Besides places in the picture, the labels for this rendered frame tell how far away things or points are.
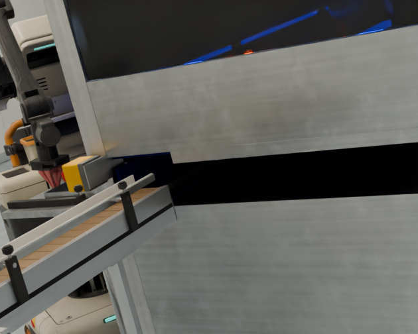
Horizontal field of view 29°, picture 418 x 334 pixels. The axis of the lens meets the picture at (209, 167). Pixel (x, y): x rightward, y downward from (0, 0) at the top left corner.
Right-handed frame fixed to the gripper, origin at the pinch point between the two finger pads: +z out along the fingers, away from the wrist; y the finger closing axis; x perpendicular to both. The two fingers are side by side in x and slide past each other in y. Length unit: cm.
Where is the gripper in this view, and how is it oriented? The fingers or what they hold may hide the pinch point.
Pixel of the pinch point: (56, 187)
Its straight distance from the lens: 235.4
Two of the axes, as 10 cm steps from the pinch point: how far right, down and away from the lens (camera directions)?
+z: 1.8, 9.4, 2.8
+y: 8.3, 0.0, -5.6
